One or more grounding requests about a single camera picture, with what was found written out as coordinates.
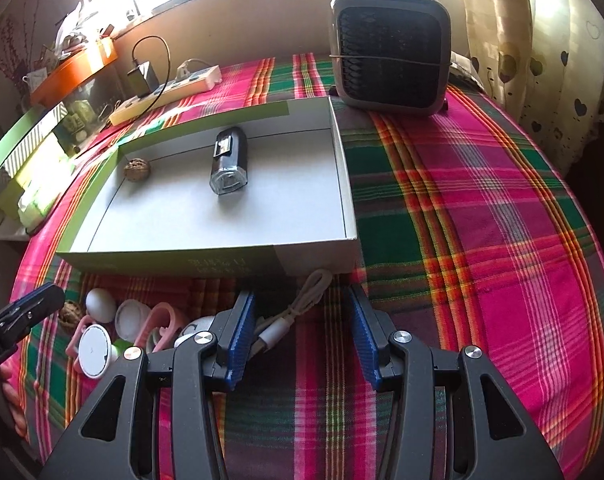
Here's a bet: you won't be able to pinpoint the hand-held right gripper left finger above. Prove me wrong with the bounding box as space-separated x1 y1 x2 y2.
39 289 257 480

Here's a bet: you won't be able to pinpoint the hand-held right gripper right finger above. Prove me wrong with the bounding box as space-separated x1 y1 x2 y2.
348 284 565 480

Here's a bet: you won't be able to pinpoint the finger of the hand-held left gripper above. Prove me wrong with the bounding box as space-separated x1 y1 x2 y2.
0 282 66 349

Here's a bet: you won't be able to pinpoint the brown walnut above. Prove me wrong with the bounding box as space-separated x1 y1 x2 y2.
58 300 85 333
124 158 153 181

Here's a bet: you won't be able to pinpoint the white usb cable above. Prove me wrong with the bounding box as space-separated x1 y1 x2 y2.
252 268 334 361

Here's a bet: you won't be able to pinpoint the small pink plastic holder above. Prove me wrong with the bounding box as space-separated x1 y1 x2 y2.
66 316 95 373

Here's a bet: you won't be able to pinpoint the white mushroom-shaped knob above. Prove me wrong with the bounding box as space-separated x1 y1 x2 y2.
85 288 117 323

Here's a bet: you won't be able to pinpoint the long pink plastic clip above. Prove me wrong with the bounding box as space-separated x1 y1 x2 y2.
144 301 190 356

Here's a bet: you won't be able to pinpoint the white disc with green base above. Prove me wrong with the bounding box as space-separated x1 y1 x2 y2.
78 325 135 378

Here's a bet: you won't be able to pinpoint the white round jar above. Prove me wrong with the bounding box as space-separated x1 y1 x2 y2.
114 299 150 341

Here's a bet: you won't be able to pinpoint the green white cardboard box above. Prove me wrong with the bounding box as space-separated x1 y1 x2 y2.
54 96 361 278

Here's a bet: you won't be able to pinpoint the green tissue pack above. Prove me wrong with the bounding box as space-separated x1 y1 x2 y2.
18 160 77 223

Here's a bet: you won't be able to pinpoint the black bike light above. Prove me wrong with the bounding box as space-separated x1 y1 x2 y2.
209 126 247 196

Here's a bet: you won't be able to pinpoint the small green box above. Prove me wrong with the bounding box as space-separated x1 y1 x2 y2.
64 100 95 131

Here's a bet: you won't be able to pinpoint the orange tray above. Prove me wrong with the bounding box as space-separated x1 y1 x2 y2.
30 37 118 108

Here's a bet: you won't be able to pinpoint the black charger adapter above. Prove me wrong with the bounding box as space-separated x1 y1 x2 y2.
126 60 159 99

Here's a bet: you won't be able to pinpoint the dried flower branches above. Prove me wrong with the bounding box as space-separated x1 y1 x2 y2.
0 0 40 96

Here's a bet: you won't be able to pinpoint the cream power strip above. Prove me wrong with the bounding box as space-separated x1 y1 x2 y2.
109 63 223 126

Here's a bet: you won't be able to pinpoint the pile of clutter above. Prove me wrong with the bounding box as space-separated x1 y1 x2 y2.
54 2 116 53

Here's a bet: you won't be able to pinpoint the grey pouch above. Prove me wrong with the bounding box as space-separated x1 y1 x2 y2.
449 52 485 92

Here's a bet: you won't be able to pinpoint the grey portable heater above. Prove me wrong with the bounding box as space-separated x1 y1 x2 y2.
330 0 454 117

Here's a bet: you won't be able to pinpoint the cream heart-print curtain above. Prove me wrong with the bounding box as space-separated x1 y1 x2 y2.
457 0 604 181

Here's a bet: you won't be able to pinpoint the black charger cable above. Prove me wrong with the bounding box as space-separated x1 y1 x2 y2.
132 35 173 98

